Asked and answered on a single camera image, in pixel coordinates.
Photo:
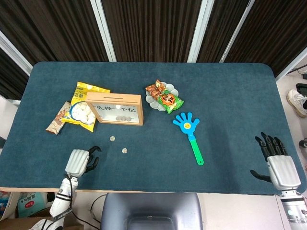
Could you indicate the yellow marshmallow bag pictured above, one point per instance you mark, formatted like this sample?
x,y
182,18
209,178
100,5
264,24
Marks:
x,y
81,115

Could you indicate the black box device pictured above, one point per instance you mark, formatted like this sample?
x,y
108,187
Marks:
x,y
301,87

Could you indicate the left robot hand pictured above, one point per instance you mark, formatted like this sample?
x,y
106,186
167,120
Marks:
x,y
76,163

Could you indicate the white partition post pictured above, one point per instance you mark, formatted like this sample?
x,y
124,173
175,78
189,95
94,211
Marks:
x,y
200,31
103,31
237,31
14,54
292,64

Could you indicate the brown snack bar packet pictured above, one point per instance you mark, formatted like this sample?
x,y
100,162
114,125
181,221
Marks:
x,y
56,122

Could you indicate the green snack packet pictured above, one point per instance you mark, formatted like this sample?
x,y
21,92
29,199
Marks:
x,y
170,101

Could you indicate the grey flower-shaped plate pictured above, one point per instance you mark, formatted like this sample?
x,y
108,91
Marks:
x,y
151,101

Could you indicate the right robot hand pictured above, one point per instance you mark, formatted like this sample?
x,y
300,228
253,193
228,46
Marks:
x,y
283,170

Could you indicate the wooden coin box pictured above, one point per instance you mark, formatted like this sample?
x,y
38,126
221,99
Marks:
x,y
112,97

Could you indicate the cardboard box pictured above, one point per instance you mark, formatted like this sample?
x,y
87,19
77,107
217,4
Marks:
x,y
19,224

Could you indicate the dark teal tablecloth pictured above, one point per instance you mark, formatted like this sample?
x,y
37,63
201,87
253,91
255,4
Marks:
x,y
216,95

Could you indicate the orange-brown snack packet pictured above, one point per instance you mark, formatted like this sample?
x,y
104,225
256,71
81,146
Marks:
x,y
153,89

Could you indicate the teal paper packet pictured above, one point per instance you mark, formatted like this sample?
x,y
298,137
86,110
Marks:
x,y
31,203

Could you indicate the blue hand clapper toy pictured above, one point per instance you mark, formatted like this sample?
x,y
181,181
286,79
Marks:
x,y
187,124

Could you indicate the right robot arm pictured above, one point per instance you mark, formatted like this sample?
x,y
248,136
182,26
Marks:
x,y
293,208

